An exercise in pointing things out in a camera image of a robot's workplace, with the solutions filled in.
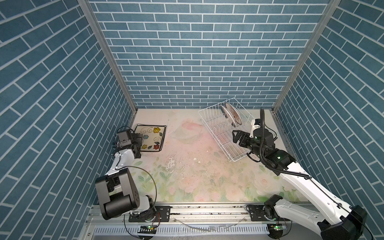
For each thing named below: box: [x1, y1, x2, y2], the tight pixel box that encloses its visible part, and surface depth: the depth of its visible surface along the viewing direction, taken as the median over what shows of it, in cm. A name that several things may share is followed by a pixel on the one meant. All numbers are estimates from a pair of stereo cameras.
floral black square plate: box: [134, 124, 167, 152], surface depth 102 cm
